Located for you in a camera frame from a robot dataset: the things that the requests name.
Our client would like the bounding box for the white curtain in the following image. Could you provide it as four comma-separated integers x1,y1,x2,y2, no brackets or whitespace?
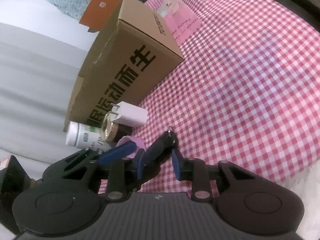
1,23,87,163

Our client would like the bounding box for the pink paper card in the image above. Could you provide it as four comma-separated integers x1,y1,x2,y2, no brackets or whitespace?
158,0,202,46

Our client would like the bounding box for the white vitamin bottle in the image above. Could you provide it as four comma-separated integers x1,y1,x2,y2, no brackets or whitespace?
66,121,112,151

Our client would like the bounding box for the gold lid cosmetic jar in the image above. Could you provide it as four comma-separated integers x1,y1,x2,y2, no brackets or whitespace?
100,112,132,143

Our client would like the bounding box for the purple plastic lid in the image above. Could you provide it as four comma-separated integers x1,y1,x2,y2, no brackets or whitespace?
116,135,146,159

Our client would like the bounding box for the white power adapter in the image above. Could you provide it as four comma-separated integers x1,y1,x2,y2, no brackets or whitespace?
110,101,148,127

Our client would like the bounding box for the brown cardboard box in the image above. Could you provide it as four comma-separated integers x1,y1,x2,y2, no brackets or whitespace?
63,0,184,130

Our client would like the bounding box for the orange Philips box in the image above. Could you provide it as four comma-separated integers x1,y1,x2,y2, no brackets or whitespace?
79,0,122,31

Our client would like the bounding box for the black key fob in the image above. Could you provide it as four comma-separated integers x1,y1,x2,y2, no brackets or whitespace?
137,126,178,183

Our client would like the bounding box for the red checkered tablecloth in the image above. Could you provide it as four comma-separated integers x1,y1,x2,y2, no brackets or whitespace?
132,0,319,183

